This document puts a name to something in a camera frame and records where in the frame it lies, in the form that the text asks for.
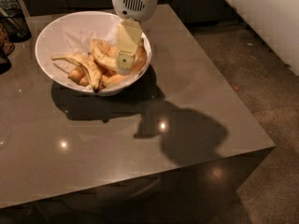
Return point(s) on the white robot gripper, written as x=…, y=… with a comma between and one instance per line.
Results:
x=135, y=4

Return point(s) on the speckled yellow banana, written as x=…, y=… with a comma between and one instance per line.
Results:
x=100, y=51

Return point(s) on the orange banana at right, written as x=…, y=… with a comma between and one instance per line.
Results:
x=111, y=78

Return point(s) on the orange banana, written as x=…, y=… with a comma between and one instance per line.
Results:
x=112, y=51
x=78, y=76
x=111, y=78

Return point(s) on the orange banana at middle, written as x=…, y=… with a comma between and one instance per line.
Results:
x=112, y=51

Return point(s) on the yellow banana with long stem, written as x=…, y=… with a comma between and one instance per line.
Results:
x=91, y=70

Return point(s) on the white bowl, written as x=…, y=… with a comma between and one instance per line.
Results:
x=73, y=33

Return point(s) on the orange banana at bottom left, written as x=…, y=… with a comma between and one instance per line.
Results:
x=78, y=76

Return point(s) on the dark cabinets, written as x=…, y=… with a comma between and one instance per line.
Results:
x=189, y=11

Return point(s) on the brown object at left edge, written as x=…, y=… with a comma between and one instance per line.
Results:
x=5, y=44

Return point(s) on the dark object at left edge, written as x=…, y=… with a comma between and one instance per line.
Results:
x=5, y=63

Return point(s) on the black wire basket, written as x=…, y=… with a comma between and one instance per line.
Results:
x=14, y=22

